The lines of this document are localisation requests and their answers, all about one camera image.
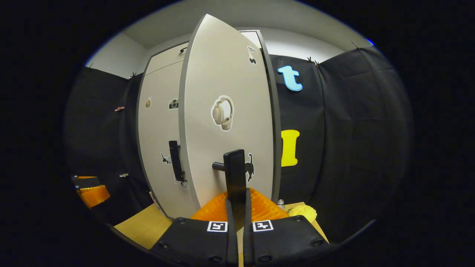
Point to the cabinet door with camera sticker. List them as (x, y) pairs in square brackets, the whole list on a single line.
[(159, 129)]

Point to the cabinet door with headphone sticker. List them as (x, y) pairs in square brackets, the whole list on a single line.
[(222, 74)]

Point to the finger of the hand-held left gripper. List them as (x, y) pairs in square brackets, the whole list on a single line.
[(87, 182), (94, 195)]

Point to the black backdrop cloth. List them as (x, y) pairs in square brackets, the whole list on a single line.
[(352, 129)]

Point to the white double-door shoe cabinet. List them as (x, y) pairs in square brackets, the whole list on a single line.
[(277, 129)]

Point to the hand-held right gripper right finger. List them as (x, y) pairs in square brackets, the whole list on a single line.
[(248, 244)]

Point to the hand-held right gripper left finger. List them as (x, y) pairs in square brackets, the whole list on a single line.
[(232, 244)]

